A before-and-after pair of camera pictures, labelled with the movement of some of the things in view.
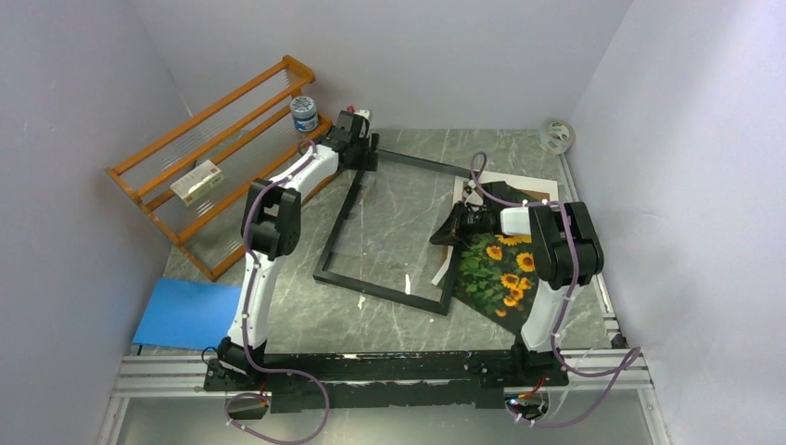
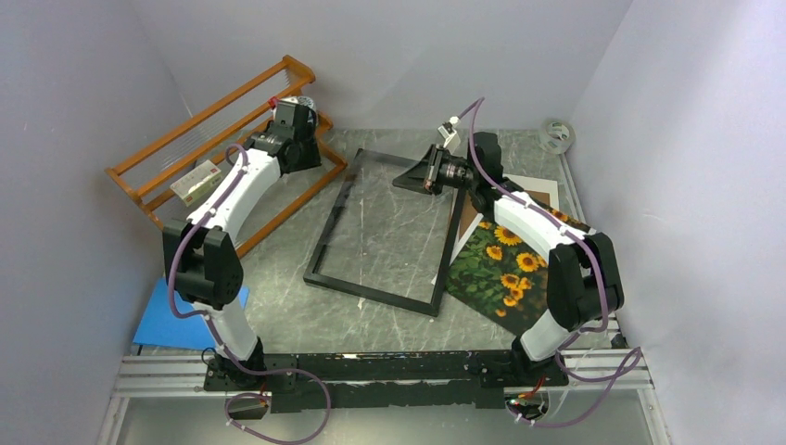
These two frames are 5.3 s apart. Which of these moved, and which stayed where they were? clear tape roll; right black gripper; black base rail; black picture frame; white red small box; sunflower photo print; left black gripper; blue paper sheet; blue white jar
Moved: black picture frame; left black gripper; right black gripper
Stayed: clear tape roll; white red small box; black base rail; sunflower photo print; blue white jar; blue paper sheet
